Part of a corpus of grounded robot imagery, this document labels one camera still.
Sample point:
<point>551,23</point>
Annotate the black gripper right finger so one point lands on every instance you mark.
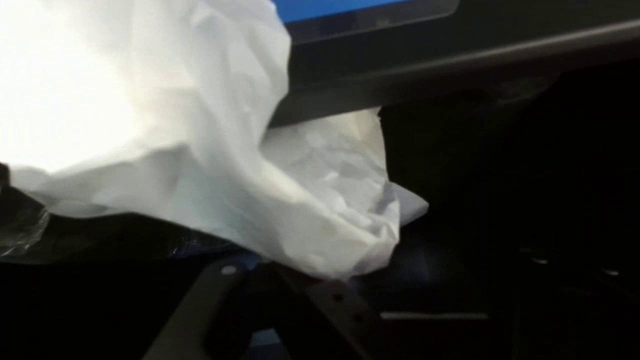
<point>327,313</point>

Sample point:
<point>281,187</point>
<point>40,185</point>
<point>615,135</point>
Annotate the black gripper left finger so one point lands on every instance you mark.
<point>201,307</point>

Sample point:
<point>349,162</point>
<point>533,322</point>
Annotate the wide white tissue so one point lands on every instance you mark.
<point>221,146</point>

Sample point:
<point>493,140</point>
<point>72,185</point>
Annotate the dark cabinet with stone counter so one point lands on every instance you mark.
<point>467,72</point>

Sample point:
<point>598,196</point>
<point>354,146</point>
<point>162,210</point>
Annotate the blue sign with up arrow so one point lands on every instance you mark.
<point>346,9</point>

